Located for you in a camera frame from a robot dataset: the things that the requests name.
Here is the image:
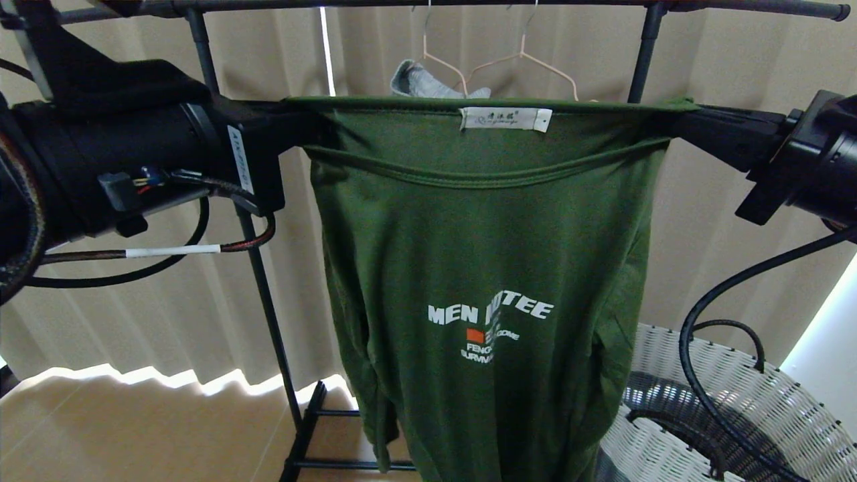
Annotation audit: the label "pink clothes hanger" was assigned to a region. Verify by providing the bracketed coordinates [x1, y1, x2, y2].
[420, 0, 471, 96]
[465, 0, 580, 102]

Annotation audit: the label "beige curtain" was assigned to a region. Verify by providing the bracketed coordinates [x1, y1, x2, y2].
[0, 0, 857, 396]

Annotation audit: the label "pale grey shorts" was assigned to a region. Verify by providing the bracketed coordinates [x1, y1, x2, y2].
[390, 59, 493, 101]

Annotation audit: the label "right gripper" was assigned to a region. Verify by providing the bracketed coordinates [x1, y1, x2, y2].
[735, 90, 857, 228]

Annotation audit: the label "black clothes rack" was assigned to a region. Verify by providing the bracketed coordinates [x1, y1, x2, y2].
[0, 0, 852, 482]

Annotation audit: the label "green garment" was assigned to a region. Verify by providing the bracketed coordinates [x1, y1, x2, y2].
[283, 95, 702, 482]

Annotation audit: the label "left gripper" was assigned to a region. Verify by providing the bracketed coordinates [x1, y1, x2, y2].
[19, 99, 317, 236]

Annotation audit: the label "white laundry basket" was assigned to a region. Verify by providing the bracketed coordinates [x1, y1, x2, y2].
[595, 319, 857, 482]

